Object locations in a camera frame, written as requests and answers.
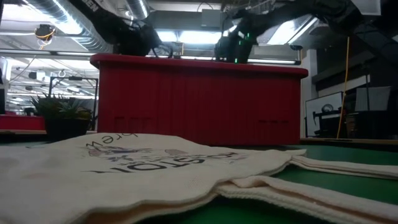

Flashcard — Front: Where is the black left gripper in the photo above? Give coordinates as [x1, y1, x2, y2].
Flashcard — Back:
[116, 24, 163, 57]

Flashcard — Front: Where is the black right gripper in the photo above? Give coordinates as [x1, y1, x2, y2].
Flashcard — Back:
[214, 11, 265, 64]

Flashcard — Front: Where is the cream printed tote bag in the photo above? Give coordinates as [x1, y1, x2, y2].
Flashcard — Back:
[0, 133, 398, 224]

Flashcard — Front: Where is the red plastic laundry basket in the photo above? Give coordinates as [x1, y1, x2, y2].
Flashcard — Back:
[90, 53, 309, 146]

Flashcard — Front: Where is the black round ceiling device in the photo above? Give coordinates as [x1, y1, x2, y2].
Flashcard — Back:
[33, 23, 57, 42]

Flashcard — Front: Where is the white board panel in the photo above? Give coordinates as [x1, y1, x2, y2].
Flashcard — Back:
[305, 91, 343, 138]

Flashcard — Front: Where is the small potted succulent plant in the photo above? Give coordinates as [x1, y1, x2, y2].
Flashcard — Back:
[30, 93, 96, 142]

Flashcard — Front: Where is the black device with dial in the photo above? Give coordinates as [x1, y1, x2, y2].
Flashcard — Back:
[312, 104, 343, 138]

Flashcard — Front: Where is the red bench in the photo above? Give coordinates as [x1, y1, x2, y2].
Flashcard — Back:
[0, 114, 47, 131]

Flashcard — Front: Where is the grey flat panel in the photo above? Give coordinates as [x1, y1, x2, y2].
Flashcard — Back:
[354, 86, 392, 112]

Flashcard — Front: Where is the green table mat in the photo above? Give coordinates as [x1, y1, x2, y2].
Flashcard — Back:
[0, 139, 398, 224]

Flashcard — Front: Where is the black looped wrist cable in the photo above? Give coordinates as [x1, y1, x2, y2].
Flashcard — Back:
[150, 43, 174, 59]

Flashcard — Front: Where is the silver round air duct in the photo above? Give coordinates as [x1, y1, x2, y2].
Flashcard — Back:
[126, 0, 150, 20]

